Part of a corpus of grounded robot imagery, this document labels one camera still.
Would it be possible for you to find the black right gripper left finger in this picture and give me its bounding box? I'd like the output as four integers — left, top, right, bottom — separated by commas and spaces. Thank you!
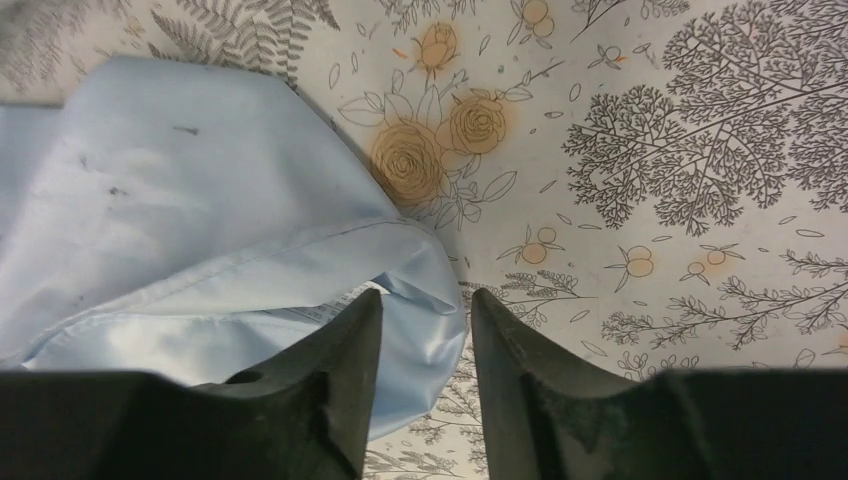
1, 289, 382, 479

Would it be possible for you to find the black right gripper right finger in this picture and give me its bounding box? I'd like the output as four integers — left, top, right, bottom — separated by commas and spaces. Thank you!
470, 289, 847, 479

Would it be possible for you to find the light blue pillowcase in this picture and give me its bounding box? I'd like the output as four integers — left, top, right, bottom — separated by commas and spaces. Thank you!
1, 57, 466, 439

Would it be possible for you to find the floral patterned table mat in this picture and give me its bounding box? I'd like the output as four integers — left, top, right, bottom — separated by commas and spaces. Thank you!
1, 1, 847, 479

